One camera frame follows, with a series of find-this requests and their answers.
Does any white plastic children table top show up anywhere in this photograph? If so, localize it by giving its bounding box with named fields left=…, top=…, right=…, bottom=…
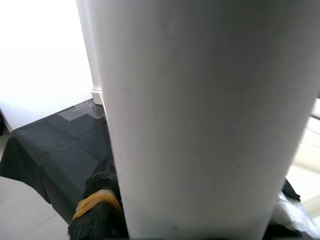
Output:
left=289, top=109, right=320, bottom=218

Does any clear tape cross patch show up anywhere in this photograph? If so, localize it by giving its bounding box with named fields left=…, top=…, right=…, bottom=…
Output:
left=57, top=103, right=107, bottom=123

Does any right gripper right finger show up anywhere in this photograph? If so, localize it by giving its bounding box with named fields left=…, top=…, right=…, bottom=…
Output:
left=262, top=177, right=312, bottom=240

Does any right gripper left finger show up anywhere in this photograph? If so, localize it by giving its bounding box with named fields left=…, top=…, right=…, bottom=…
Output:
left=68, top=149, right=131, bottom=240

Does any yellow rubber band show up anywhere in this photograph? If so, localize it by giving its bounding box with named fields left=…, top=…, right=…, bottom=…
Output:
left=72, top=189, right=123, bottom=221

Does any white plastic table leg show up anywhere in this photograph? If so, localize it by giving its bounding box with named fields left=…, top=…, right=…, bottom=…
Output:
left=96, top=0, right=320, bottom=240

